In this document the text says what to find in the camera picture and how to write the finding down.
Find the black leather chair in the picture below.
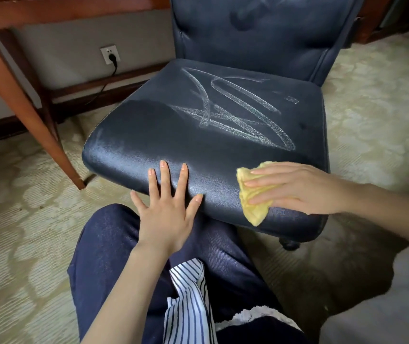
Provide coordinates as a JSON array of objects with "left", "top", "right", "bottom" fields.
[{"left": 82, "top": 0, "right": 367, "bottom": 252}]

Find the person's left hand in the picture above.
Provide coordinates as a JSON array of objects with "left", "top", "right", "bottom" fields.
[{"left": 130, "top": 160, "right": 204, "bottom": 254}]

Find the person's left forearm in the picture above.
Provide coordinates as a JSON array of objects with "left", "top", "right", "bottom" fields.
[{"left": 81, "top": 243, "right": 177, "bottom": 344}]

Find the small white power socket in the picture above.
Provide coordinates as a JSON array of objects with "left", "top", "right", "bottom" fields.
[{"left": 100, "top": 44, "right": 122, "bottom": 65}]

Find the black power cable with plug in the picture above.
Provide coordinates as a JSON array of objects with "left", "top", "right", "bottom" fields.
[{"left": 84, "top": 53, "right": 119, "bottom": 106}]

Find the blue striped white apron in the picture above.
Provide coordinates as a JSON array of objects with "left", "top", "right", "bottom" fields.
[{"left": 163, "top": 258, "right": 218, "bottom": 344}]

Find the person's right forearm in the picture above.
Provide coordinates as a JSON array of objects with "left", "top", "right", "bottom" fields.
[{"left": 344, "top": 182, "right": 409, "bottom": 258}]

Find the red-brown wooden table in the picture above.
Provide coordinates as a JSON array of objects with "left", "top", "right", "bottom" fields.
[{"left": 0, "top": 0, "right": 172, "bottom": 190}]

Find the white bed sheet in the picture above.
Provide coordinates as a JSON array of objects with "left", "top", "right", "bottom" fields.
[{"left": 319, "top": 195, "right": 409, "bottom": 344}]

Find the navy dress with white trim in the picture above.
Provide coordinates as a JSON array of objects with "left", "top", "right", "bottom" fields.
[{"left": 67, "top": 204, "right": 311, "bottom": 344}]

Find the yellow cleaning cloth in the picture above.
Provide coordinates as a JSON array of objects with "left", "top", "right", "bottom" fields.
[{"left": 236, "top": 161, "right": 281, "bottom": 227}]

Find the person's right hand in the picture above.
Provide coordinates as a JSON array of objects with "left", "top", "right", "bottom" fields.
[{"left": 244, "top": 161, "right": 353, "bottom": 216}]

